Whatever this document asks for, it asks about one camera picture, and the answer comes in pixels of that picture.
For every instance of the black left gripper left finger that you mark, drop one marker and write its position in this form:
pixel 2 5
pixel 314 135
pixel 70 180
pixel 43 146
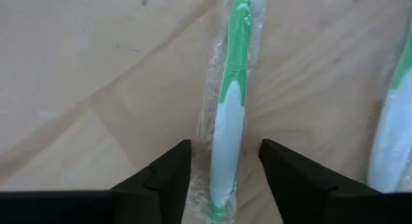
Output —
pixel 128 204

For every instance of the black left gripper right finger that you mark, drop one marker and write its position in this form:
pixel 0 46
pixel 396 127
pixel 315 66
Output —
pixel 322 198

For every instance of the green toothbrush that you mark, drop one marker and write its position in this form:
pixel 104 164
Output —
pixel 396 137
pixel 228 137

